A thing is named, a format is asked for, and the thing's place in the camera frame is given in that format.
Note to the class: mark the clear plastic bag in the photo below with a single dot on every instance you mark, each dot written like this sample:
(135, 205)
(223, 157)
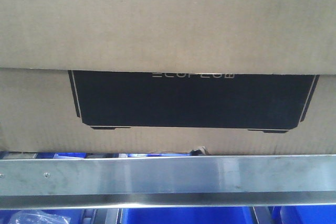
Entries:
(37, 217)

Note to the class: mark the blue plastic bin centre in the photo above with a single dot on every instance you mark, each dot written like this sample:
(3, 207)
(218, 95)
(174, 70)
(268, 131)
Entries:
(187, 215)

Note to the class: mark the blue plastic bin right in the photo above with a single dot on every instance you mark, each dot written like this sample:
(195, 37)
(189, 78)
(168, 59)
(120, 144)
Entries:
(315, 214)

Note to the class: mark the metal shelf rail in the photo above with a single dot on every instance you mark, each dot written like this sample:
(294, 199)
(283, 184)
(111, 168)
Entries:
(180, 181)

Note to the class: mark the metal shelf upright post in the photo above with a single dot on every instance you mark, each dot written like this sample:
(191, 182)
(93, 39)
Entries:
(261, 215)

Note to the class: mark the brown cardboard box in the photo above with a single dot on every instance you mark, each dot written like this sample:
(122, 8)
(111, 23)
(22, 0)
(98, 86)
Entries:
(236, 77)

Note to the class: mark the blue plastic bin left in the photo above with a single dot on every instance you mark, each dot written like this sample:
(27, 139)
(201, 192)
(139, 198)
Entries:
(75, 215)

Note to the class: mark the blue plastic bin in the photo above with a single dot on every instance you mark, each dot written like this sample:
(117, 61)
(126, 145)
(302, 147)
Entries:
(75, 215)
(315, 214)
(187, 215)

